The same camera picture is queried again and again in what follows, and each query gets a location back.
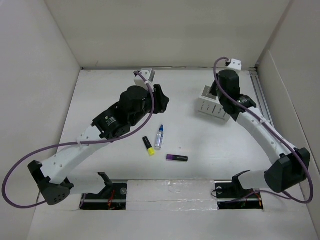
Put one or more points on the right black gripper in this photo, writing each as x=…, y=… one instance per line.
x=213, y=90

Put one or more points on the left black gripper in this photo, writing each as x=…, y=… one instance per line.
x=160, y=100

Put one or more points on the small clear spray bottle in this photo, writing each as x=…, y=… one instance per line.
x=159, y=138

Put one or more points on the yellow highlighter marker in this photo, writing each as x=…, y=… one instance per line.
x=148, y=146

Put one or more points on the purple highlighter marker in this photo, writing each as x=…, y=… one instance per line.
x=177, y=158

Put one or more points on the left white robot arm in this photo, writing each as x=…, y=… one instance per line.
x=54, y=176

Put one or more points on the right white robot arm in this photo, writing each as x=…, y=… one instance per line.
x=288, y=163

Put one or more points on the white slotted desk organizer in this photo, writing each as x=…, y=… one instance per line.
x=209, y=104

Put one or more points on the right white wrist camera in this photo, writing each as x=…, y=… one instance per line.
x=234, y=64

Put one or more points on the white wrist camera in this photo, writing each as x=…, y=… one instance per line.
x=147, y=73
x=234, y=64

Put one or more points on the aluminium side rail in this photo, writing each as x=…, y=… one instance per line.
x=261, y=100

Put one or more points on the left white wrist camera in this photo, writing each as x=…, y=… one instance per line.
x=147, y=73

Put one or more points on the metal base rail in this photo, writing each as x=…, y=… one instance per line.
x=171, y=195

